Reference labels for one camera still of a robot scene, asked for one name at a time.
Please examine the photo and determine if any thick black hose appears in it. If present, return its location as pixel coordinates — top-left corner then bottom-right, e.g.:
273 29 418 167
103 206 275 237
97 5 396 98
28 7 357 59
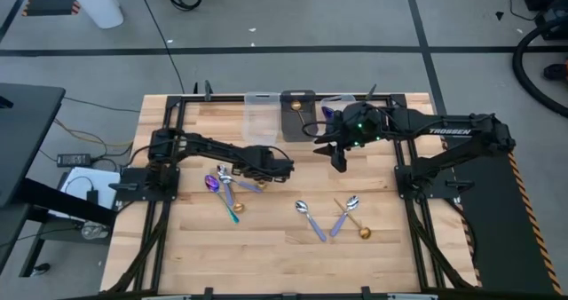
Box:
512 18 568 119

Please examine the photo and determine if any yellow floor cable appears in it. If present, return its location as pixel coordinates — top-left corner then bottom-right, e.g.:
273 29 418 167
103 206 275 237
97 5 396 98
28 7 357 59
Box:
52 117 134 149

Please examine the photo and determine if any clear plastic bottle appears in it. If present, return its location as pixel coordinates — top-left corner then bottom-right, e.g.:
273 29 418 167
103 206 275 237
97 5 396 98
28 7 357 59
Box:
80 221 110 241

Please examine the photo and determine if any clear plastic bin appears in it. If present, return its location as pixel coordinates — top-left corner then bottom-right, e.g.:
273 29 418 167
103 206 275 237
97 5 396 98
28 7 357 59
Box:
241 91 282 146
319 94 358 137

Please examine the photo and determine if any white box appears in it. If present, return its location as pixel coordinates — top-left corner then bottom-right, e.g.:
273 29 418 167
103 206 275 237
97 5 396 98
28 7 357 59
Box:
47 166 122 221

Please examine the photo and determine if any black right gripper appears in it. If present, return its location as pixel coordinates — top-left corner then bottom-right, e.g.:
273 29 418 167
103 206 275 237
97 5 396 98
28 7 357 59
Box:
313 107 363 174

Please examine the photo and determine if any black mat with hazard edge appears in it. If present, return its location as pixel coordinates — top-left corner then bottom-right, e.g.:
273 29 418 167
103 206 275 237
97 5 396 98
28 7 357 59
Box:
443 138 564 296

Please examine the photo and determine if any black desk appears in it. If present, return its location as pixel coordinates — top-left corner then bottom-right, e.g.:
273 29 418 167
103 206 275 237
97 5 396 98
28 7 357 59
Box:
0 83 119 278

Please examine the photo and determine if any black power adapter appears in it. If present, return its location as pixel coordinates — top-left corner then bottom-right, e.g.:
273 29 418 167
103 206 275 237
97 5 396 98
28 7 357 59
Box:
56 153 92 169

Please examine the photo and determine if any grey plastic bin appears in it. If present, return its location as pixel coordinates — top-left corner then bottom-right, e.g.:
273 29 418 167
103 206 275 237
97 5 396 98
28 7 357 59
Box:
280 90 318 144

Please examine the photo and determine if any iridescent rainbow spoon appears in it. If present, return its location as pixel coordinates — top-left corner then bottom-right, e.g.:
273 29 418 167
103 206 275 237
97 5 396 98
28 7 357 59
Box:
320 106 339 132
203 174 241 225

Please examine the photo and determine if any black aluminium table frame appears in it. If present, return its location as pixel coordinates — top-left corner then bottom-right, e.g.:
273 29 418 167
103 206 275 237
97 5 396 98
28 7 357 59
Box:
106 81 478 300

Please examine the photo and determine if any black right camera cable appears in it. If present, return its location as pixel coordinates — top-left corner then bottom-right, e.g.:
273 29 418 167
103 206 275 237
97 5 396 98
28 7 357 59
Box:
301 119 333 138

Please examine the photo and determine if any long black floor cable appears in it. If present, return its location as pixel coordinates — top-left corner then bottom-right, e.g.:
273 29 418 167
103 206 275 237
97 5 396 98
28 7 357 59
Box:
131 0 186 95

